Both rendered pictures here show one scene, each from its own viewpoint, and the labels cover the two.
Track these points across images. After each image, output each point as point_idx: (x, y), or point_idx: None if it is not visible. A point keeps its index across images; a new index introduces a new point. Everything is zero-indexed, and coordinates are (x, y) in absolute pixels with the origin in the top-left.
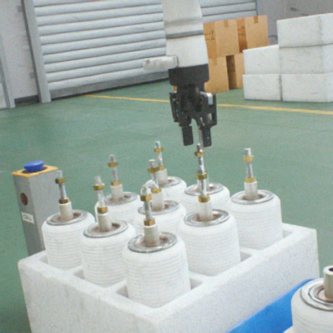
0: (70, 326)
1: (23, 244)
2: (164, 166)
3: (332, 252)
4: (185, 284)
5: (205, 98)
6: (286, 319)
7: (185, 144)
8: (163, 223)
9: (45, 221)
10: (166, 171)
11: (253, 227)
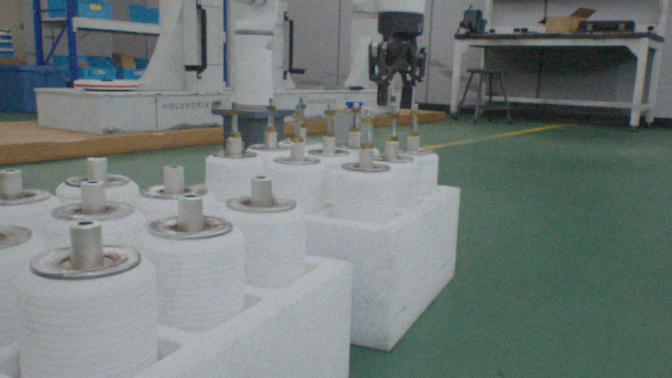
0: None
1: (461, 214)
2: (413, 132)
3: (597, 353)
4: (225, 196)
5: (369, 47)
6: None
7: (402, 105)
8: None
9: None
10: (415, 139)
11: (334, 193)
